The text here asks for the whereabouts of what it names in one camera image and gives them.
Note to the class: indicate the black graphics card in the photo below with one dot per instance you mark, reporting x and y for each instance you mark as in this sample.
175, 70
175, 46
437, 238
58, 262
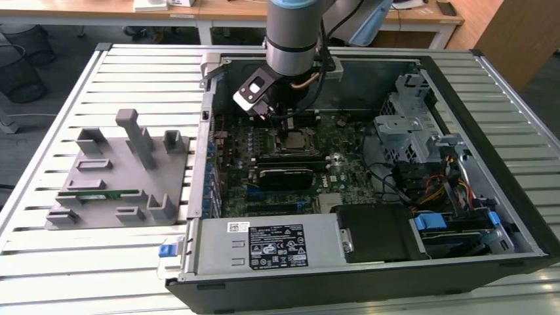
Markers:
285, 180

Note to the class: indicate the blue plastic clip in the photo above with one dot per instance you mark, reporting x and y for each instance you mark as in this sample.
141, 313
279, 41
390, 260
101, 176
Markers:
494, 220

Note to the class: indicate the silver power supply black label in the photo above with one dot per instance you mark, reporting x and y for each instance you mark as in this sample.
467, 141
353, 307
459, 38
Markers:
219, 249

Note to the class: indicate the blue case latch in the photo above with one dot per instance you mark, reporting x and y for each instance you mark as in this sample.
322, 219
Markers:
167, 251

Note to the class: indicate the black RAM slot bank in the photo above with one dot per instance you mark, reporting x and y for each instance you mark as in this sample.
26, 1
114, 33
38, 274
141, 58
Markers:
289, 163
309, 119

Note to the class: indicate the wooden desk white frame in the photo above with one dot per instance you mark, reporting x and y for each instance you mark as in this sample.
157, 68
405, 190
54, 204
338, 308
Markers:
66, 11
409, 18

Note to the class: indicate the black mesh wastebasket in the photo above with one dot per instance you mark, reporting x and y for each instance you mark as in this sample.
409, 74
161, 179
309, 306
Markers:
22, 82
38, 42

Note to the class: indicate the CPU socket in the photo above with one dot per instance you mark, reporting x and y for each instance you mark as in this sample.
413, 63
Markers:
298, 154

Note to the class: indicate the black open PC case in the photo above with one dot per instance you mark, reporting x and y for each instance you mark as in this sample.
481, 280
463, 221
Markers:
306, 295

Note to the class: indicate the black plastic fan shroud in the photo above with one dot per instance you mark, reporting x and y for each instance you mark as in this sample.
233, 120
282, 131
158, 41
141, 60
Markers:
377, 229

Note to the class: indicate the white metal table foot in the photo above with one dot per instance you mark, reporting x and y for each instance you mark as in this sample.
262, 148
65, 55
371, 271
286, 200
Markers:
9, 126

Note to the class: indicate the green RAM stick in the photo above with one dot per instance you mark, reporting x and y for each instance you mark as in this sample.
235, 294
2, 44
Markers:
115, 194

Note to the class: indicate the white box black print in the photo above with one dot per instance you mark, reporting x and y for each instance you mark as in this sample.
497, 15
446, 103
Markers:
182, 2

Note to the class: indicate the silver metal drive cage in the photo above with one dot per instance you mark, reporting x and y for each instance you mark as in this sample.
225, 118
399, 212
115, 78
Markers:
394, 128

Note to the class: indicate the grey plastic parts rack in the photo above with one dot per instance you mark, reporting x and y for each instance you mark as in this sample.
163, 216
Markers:
131, 183

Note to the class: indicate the green motherboard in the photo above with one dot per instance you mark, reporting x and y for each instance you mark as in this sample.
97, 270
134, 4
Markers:
350, 147

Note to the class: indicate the black office chair base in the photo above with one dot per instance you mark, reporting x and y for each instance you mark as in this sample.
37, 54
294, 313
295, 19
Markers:
145, 31

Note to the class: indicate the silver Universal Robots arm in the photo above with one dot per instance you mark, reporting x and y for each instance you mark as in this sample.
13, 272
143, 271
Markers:
291, 33

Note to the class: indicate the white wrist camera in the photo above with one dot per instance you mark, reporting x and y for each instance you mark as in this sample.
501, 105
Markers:
257, 88

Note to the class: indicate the blue disk carrier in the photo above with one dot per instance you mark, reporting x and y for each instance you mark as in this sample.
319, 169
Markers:
431, 223

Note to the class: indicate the silver CPU green board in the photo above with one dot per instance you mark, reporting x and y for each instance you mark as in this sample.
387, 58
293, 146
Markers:
299, 141

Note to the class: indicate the black expansion slot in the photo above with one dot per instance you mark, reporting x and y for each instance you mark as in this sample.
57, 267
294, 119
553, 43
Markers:
271, 208

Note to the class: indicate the silver chipset heatsink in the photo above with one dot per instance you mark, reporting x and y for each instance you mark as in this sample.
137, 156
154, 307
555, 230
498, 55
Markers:
330, 201

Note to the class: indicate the black phone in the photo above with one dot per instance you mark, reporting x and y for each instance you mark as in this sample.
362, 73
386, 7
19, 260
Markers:
446, 8

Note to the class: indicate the brown wooden cabinet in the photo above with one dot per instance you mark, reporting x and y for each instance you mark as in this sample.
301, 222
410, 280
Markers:
517, 39

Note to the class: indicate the white cardboard box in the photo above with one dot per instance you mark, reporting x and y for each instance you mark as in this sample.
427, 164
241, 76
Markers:
151, 5

